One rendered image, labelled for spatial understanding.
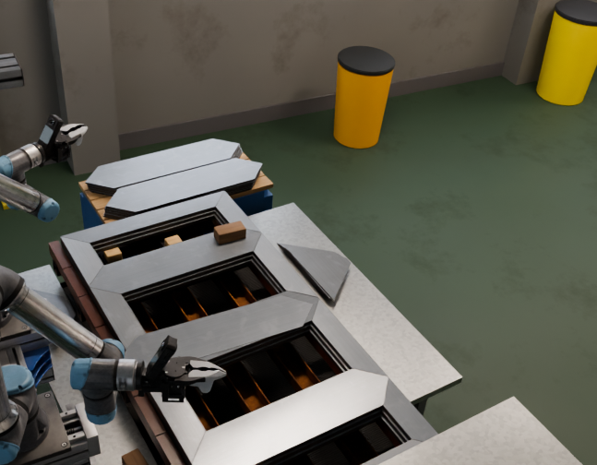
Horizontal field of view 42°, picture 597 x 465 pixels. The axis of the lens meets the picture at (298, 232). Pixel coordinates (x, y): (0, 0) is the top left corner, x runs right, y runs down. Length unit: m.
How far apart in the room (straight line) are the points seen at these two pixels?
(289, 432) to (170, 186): 1.43
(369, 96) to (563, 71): 1.80
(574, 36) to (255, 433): 4.53
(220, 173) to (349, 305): 0.93
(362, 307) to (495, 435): 0.93
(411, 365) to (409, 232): 1.95
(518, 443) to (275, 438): 0.73
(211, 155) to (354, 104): 1.79
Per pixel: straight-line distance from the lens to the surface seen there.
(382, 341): 3.04
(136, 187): 3.56
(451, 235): 4.87
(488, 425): 2.47
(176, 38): 5.19
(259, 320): 2.89
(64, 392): 2.95
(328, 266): 3.26
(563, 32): 6.39
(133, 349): 2.80
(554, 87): 6.57
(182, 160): 3.74
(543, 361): 4.25
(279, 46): 5.53
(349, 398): 2.68
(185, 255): 3.16
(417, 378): 2.94
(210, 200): 3.45
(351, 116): 5.40
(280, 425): 2.58
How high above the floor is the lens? 2.90
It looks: 38 degrees down
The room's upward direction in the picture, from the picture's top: 5 degrees clockwise
